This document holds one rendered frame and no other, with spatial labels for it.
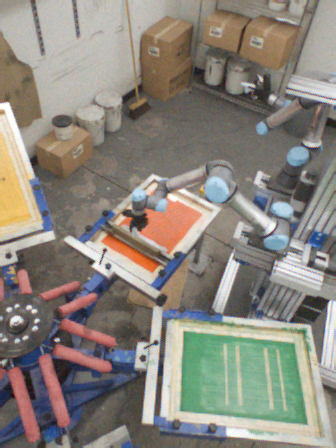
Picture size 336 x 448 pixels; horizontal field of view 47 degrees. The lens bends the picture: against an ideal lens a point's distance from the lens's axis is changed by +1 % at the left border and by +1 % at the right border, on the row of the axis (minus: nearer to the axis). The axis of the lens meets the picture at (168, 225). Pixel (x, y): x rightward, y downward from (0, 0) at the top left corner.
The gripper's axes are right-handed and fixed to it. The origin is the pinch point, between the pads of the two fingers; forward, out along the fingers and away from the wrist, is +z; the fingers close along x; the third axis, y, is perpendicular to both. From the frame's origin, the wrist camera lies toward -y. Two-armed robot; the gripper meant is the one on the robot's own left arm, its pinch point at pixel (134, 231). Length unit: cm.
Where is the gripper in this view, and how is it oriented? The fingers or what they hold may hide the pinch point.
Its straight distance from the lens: 232.5
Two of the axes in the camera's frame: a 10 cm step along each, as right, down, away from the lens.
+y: 8.3, 4.6, -3.0
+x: 5.5, -6.1, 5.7
